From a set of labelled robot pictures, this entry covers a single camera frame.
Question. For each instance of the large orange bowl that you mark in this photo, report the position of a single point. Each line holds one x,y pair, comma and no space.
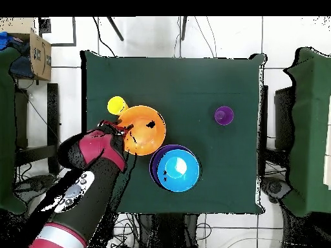
150,139

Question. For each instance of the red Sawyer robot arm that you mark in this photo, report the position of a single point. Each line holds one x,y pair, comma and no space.
95,149

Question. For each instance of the large purple bowl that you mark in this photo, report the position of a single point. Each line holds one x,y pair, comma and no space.
153,165

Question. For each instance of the dark green tablecloth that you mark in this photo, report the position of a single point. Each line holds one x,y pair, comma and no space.
181,77

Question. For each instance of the large blue bowl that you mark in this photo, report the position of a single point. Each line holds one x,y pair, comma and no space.
186,178

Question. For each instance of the black tripod leg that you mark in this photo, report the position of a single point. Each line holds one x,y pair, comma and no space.
115,29
183,28

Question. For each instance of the cardboard box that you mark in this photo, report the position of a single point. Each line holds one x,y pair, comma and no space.
40,56

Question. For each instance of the green cloth side table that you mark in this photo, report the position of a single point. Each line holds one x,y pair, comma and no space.
310,129
6,129

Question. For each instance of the purple cup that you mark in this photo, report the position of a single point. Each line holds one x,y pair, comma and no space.
224,115

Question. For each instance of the blue cloth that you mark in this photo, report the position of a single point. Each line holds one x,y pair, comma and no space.
5,38

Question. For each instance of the black stool frame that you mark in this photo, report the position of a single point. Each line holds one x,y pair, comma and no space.
53,103
283,118

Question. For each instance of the black metal frame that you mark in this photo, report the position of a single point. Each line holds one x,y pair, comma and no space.
74,31

